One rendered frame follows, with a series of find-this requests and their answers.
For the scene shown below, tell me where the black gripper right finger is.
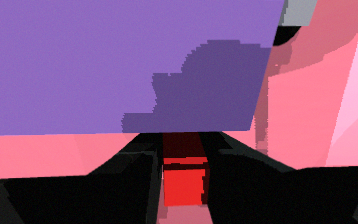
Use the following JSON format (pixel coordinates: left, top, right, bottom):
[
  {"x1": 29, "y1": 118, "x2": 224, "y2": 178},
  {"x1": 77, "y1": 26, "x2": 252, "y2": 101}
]
[{"x1": 198, "y1": 131, "x2": 358, "y2": 224}]

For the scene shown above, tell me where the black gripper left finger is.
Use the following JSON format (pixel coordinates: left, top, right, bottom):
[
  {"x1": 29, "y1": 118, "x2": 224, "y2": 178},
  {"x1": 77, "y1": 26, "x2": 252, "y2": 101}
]
[{"x1": 0, "y1": 133, "x2": 163, "y2": 224}]

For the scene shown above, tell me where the red-headed stop pin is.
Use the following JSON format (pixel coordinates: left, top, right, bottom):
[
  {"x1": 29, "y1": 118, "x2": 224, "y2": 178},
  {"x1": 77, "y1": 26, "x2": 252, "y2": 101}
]
[{"x1": 163, "y1": 132, "x2": 210, "y2": 206}]

